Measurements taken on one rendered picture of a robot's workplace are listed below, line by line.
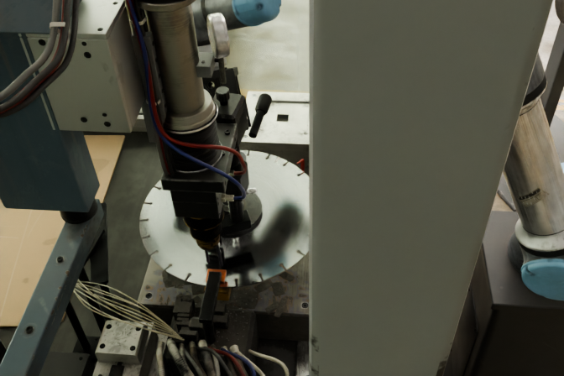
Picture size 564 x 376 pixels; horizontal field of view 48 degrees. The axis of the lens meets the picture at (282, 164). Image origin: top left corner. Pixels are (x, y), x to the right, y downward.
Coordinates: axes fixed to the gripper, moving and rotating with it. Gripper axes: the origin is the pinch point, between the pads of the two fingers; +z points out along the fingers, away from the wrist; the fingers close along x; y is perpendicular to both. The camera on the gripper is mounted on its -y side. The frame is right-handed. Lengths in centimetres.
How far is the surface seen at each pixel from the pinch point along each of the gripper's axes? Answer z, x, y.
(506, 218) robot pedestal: 25, 27, 54
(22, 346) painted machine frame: 9.1, -36.1, -21.8
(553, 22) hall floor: 2, 249, 132
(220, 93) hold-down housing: -17.9, -23.9, 9.1
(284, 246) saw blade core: 11.0, -7.4, 10.5
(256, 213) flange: 6.0, -2.4, 5.9
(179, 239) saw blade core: 7.0, -7.4, -7.3
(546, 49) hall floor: 13, 226, 121
